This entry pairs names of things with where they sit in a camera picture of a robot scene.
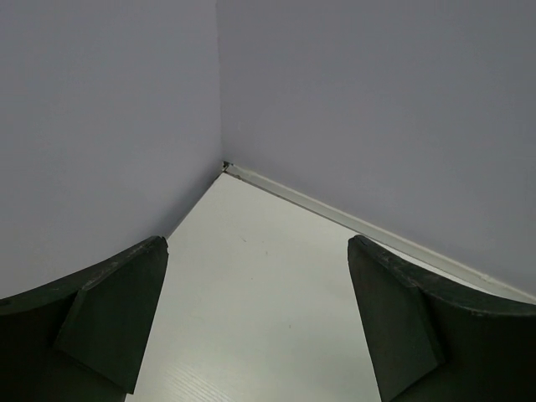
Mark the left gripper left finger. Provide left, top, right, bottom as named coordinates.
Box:
left=1, top=236, right=168, bottom=401

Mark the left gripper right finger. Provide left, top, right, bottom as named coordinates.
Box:
left=348, top=235, right=535, bottom=401

